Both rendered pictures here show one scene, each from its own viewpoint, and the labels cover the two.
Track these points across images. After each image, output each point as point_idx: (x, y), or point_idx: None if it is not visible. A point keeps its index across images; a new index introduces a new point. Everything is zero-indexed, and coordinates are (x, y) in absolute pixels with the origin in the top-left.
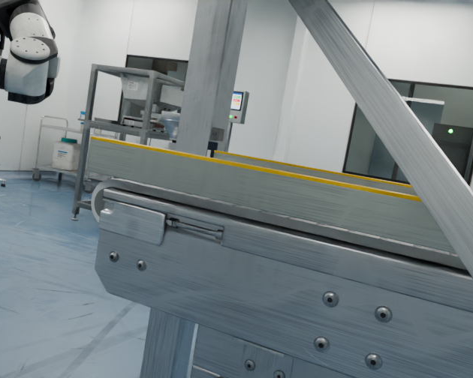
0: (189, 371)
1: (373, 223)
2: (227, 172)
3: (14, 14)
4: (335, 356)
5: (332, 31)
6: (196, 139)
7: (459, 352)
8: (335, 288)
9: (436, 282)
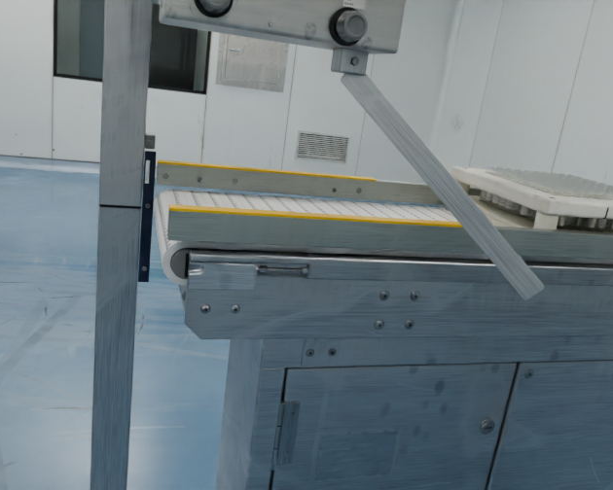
0: None
1: (411, 243)
2: (310, 225)
3: None
4: (387, 329)
5: (395, 122)
6: (127, 150)
7: (451, 305)
8: (386, 288)
9: (444, 270)
